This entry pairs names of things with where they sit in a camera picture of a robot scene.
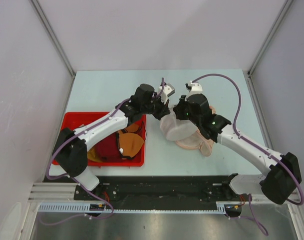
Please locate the right aluminium frame post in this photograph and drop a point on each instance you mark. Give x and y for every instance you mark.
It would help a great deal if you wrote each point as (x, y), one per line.
(286, 7)

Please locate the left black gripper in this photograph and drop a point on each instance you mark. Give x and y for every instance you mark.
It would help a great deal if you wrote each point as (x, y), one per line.
(163, 110)

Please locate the red plastic bin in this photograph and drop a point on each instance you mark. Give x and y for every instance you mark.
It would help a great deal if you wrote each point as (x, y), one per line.
(72, 120)

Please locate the aluminium frame post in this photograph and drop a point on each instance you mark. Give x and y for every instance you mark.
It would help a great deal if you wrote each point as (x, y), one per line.
(286, 7)
(52, 36)

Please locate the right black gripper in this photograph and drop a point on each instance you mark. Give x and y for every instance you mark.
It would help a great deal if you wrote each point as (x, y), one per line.
(178, 109)

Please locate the left aluminium frame post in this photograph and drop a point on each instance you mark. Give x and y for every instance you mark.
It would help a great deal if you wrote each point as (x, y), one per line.
(52, 36)

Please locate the orange bra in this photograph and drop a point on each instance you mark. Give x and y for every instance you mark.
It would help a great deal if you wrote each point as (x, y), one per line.
(129, 141)

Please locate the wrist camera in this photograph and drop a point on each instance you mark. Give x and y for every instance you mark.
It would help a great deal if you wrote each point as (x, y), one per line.
(193, 88)
(164, 92)

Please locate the dark red bra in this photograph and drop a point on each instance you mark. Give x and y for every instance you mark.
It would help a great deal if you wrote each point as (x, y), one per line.
(106, 151)

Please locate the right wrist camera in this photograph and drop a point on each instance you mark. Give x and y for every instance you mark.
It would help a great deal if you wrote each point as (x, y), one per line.
(193, 88)

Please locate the mustard yellow garment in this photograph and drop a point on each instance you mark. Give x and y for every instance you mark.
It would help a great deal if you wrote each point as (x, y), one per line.
(93, 155)

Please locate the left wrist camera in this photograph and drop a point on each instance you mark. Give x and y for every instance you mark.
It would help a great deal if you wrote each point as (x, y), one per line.
(164, 92)

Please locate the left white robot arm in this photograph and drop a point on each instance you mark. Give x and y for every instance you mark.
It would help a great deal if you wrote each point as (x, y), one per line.
(71, 147)

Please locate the pink tulip laundry bag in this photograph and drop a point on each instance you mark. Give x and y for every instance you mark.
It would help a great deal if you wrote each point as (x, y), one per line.
(197, 142)

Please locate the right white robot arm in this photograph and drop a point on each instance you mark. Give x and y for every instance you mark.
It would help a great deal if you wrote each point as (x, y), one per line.
(280, 172)

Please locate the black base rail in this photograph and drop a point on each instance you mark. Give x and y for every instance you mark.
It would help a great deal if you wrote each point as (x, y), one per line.
(167, 193)

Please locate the white slotted cable duct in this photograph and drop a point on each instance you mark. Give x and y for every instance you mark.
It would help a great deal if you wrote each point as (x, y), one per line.
(94, 208)

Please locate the white mesh laundry bag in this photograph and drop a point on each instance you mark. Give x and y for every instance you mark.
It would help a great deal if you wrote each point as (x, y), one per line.
(174, 129)

